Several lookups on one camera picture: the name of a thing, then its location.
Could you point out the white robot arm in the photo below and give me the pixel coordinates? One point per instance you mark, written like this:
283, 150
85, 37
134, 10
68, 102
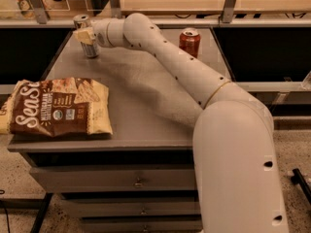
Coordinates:
236, 171

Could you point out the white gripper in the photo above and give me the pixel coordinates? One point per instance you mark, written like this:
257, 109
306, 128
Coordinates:
100, 32

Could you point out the black bar on floor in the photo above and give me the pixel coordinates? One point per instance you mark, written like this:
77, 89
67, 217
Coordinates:
297, 178

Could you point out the grey metal bracket left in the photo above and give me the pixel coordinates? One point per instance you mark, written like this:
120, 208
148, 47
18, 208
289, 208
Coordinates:
39, 11

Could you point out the grey drawer cabinet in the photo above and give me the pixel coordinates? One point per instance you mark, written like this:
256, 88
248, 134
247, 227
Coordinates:
137, 179

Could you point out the black floor rail left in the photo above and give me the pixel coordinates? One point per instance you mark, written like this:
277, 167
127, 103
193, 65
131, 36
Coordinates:
41, 214

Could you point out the grey metal bracket right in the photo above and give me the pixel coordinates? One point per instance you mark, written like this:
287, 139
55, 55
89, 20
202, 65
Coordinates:
228, 11

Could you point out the orange soda can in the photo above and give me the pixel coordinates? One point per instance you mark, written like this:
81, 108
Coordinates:
189, 41

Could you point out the brown multigrain chips bag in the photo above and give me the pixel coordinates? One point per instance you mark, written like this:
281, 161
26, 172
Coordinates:
57, 107

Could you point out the silver redbull can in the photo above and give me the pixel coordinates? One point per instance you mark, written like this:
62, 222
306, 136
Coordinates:
83, 21

